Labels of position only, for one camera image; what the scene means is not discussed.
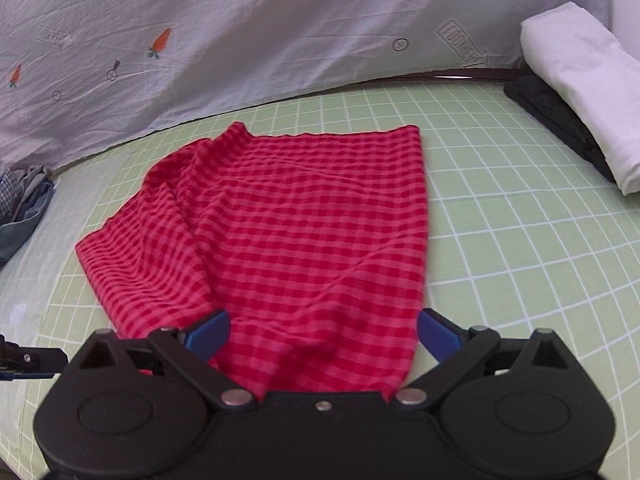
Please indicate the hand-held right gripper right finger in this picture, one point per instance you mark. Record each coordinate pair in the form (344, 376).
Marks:
(436, 331)

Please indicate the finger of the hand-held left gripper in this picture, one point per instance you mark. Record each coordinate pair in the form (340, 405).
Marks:
(37, 359)

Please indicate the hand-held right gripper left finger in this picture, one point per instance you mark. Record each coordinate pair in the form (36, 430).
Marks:
(211, 331)

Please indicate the red checked cloth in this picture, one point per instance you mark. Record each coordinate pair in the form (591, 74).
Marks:
(300, 230)

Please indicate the pile of grey blue clothes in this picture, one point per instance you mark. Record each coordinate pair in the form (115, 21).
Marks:
(22, 205)

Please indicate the folded black cloth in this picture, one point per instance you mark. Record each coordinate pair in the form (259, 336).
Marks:
(552, 110)

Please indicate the folded white cloth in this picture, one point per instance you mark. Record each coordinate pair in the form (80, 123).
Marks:
(582, 85)

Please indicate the white carrot print sheet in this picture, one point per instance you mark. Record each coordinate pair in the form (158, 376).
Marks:
(250, 35)

